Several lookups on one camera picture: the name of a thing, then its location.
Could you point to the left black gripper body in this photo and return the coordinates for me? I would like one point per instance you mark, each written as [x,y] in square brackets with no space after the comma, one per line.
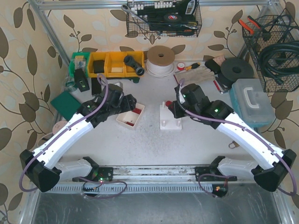
[130,102]

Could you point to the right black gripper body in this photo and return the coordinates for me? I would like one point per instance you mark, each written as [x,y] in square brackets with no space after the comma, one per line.
[175,111]

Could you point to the white peg base plate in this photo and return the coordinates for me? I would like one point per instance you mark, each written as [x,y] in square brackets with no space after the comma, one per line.
[167,120]

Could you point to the white tray of springs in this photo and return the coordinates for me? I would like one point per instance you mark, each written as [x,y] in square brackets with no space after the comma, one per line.
[131,119]

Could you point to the beige work glove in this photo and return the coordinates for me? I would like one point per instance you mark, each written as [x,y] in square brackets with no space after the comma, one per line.
[195,76]

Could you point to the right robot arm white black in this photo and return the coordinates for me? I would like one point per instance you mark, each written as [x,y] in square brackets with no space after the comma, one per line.
[271,165]

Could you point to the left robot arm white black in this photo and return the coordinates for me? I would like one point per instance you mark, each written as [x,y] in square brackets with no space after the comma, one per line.
[42,166]

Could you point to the black ribbed block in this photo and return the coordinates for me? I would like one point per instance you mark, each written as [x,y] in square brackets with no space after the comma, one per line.
[96,87]

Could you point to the black pipe fitting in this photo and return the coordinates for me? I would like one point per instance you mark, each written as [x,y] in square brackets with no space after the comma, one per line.
[131,62]

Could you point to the red tape roll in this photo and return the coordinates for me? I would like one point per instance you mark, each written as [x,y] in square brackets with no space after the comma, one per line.
[180,66]

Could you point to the yellow storage bin row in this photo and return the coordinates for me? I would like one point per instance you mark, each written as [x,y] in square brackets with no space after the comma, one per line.
[114,66]

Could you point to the orange black screwdriver right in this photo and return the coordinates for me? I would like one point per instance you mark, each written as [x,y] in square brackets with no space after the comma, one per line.
[193,66]

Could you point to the black green device box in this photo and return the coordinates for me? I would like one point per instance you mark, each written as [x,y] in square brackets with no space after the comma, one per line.
[81,80]

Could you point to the black sanding block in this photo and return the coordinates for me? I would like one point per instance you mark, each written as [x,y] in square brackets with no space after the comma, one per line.
[213,66]

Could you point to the glass jar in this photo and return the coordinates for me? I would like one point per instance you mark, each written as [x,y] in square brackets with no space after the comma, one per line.
[70,85]

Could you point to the green storage bin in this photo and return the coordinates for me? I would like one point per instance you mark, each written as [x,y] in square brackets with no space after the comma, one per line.
[79,60]

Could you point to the black filament spool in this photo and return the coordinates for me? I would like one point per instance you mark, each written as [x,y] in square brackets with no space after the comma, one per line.
[233,69]

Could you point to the teal clear toolbox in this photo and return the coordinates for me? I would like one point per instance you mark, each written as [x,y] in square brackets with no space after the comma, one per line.
[251,103]

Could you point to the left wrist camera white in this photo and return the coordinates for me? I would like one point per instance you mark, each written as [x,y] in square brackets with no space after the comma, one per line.
[120,84]

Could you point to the red handled hex key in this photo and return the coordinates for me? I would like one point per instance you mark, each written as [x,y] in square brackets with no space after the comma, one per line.
[220,87]

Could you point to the white cable spool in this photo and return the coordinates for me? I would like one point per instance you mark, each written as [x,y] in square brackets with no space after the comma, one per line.
[160,62]

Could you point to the wire basket top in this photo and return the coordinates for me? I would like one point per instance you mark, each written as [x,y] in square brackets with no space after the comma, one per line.
[156,19]

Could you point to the wire basket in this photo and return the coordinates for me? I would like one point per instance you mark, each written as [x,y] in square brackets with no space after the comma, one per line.
[156,19]
[274,50]

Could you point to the wire basket right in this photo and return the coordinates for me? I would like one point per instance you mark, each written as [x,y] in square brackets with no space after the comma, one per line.
[274,50]

